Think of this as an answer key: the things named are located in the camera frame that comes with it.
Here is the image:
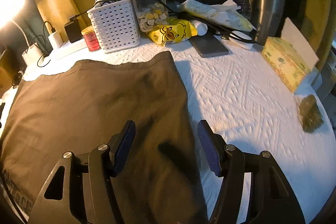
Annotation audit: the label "brown garment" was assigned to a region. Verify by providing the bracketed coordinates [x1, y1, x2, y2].
[1, 51, 208, 223]

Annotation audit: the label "rough brown rock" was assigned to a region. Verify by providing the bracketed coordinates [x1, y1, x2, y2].
[299, 94, 323, 133]

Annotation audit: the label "white textured table cover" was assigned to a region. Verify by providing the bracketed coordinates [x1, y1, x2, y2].
[2, 39, 335, 223]

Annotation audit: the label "yellow tissue box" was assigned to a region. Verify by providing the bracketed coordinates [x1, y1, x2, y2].
[261, 18, 319, 93]

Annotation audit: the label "white power strip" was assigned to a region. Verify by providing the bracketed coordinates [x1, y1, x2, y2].
[50, 39, 87, 58]

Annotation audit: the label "red candle tin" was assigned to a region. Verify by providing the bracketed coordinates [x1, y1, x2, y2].
[81, 26, 101, 52]

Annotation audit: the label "white phone charger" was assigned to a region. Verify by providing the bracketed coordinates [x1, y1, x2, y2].
[48, 31, 63, 50]

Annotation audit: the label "black smartphone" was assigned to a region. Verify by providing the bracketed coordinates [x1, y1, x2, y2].
[189, 34, 229, 58]

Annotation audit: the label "black power adapter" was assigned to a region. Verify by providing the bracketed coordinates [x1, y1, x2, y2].
[64, 19, 83, 43]

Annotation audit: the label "white perforated plastic basket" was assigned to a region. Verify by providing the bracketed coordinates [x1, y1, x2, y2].
[87, 0, 140, 53]

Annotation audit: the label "white small tube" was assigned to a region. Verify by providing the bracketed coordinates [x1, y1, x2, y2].
[190, 20, 208, 36]

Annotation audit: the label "yellow duck snack bag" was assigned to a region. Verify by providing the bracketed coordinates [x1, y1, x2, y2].
[147, 18, 198, 47]

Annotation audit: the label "white yellow wipes pack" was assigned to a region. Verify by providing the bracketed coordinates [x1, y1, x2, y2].
[177, 0, 256, 32]

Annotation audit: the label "clear jar white lid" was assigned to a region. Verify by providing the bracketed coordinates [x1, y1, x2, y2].
[132, 0, 169, 33]

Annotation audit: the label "stainless steel tumbler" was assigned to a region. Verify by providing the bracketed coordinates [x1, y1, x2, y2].
[251, 0, 285, 46]

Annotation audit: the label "white desk lamp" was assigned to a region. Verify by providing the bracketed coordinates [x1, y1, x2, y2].
[1, 0, 43, 67]

